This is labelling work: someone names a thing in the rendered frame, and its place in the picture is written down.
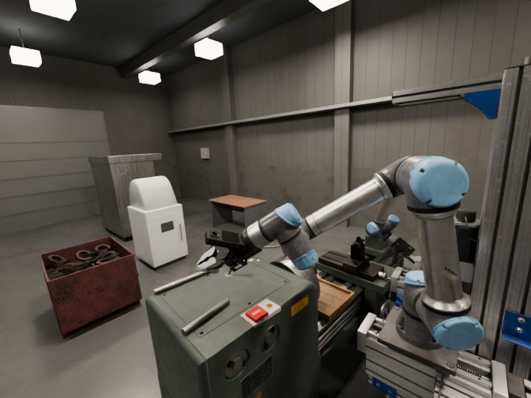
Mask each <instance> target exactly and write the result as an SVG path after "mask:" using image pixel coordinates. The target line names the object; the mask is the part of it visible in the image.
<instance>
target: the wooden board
mask: <svg viewBox="0 0 531 398"><path fill-rule="evenodd" d="M318 281H319V285H320V296H319V299H318V317H320V318H322V319H324V320H325V321H328V322H331V321H332V320H333V319H334V318H335V317H336V316H337V315H338V314H339V313H340V312H341V311H342V310H343V309H344V308H345V307H346V306H347V305H348V304H349V303H350V302H351V301H352V300H353V299H354V298H355V292H353V291H350V290H348V289H345V288H343V287H340V286H338V285H336V284H334V283H331V282H329V281H326V280H323V279H321V278H319V277H318Z"/></svg>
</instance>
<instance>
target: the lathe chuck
mask: <svg viewBox="0 0 531 398"><path fill-rule="evenodd" d="M277 259H283V260H286V261H288V262H290V263H291V260H290V259H289V257H284V256H282V257H279V258H277ZM292 264H293V263H292ZM300 272H301V274H302V275H303V277H304V279H306V280H309V281H311V282H313V283H314V284H315V285H316V287H317V289H318V299H319V296H320V285H319V281H318V277H317V275H316V273H315V272H314V269H313V268H312V267H311V268H309V269H307V270H304V271H300Z"/></svg>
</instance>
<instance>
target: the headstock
mask: <svg viewBox="0 0 531 398"><path fill-rule="evenodd" d="M250 259H254V260H253V261H249V260H250ZM257 260H259V261H257ZM230 268H231V267H228V266H227V265H226V264H224V265H223V267H221V268H219V270H220V271H219V272H218V273H211V272H209V273H206V274H205V275H203V276H199V277H197V278H195V279H192V280H189V281H187V282H185V283H182V284H180V285H178V286H175V287H172V288H170V289H168V290H166V291H162V292H161V293H158V294H156V295H154V294H153V295H150V296H149V297H148V298H147V299H146V301H145V305H146V309H147V314H148V319H149V327H150V332H151V336H152V341H153V349H154V353H155V358H156V366H157V371H158V375H159V377H160V379H161V381H162V382H163V384H164V386H165V388H166V389H167V391H168V392H169V394H170V396H171V398H279V397H280V395H281V394H282V393H283V392H284V391H285V390H286V389H287V388H288V387H289V386H290V385H291V384H292V382H293V381H294V380H295V379H296V378H297V377H298V376H299V375H300V374H301V373H302V372H303V371H304V370H305V369H306V368H307V367H308V366H309V365H310V364H311V363H312V362H313V361H314V360H315V359H316V358H317V356H318V289H317V287H316V285H315V284H314V283H313V282H311V281H309V280H306V279H304V278H302V277H300V276H297V275H295V274H293V273H291V272H288V271H286V270H283V269H282V268H279V267H277V266H275V265H272V264H270V263H268V262H266V261H263V260H261V259H259V258H256V257H254V256H253V257H250V258H249V259H247V265H245V266H243V267H242V268H240V269H238V270H237V271H235V272H234V271H232V275H231V276H226V275H225V273H226V272H229V270H230ZM226 298H228V299H229V301H230V303H229V304H227V305H226V306H225V307H223V308H222V309H221V310H219V311H217V312H216V313H215V314H214V315H212V316H211V317H209V318H208V319H207V320H205V321H203V322H202V323H201V324H200V325H199V326H197V327H196V328H194V329H193V330H191V331H190V332H188V333H187V334H186V335H183V334H182V329H183V328H184V327H186V326H187V325H188V324H189V323H191V322H192V321H194V320H195V319H197V318H198V317H200V316H201V315H202V314H204V313H205V312H207V311H208V310H210V309H212V308H213V307H214V306H215V305H217V304H218V303H220V302H222V301H223V300H224V299H226ZM265 299H268V300H270V301H272V302H274V303H276V304H277V305H278V306H280V307H281V311H280V312H278V313H277V314H275V315H273V316H272V317H271V318H269V319H268V320H266V321H264V322H262V323H261V324H260V325H258V326H257V327H255V328H254V326H253V325H252V324H251V323H249V322H248V321H246V320H245V319H244V318H242V317H241V316H240V315H242V314H244V313H245V312H247V311H248V310H250V309H251V308H253V307H254V306H256V305H258V304H259V303H260V302H262V301H264V300H265ZM272 325H273V327H271V328H270V329H269V330H267V329H268V328H269V327H270V326H272ZM266 330H267V331H266Z"/></svg>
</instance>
